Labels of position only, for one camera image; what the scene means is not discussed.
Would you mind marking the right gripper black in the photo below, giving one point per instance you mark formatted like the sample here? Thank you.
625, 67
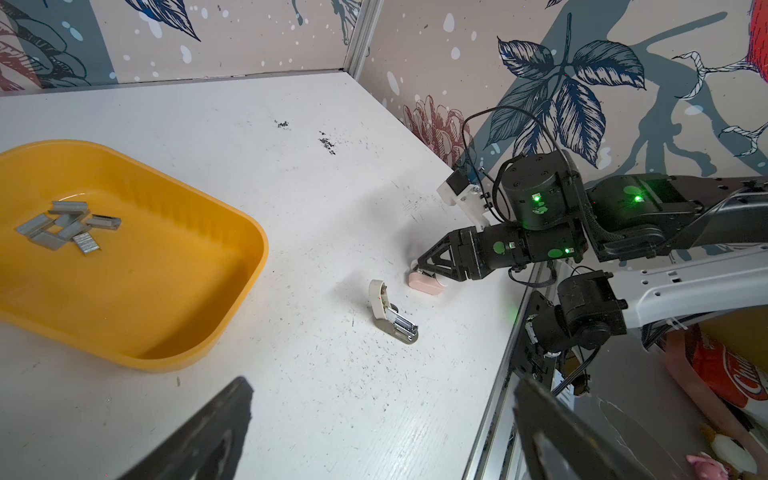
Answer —
469, 254

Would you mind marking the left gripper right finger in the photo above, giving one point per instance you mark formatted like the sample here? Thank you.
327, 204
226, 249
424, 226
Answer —
558, 445

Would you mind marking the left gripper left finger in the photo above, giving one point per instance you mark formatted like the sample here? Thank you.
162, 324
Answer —
207, 446

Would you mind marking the white pink stapler body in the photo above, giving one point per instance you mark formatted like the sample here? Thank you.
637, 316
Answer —
424, 281

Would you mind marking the metal stapler base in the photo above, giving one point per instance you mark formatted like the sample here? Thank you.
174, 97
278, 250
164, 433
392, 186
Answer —
387, 317

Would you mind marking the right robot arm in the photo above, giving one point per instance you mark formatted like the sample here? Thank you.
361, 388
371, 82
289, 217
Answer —
555, 218

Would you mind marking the yellow plastic tray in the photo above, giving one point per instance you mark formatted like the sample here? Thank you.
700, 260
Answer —
158, 292

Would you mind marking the staple strips pile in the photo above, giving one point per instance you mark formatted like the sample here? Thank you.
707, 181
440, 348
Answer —
67, 222

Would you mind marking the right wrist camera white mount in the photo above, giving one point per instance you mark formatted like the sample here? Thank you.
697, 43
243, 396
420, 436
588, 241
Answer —
458, 190

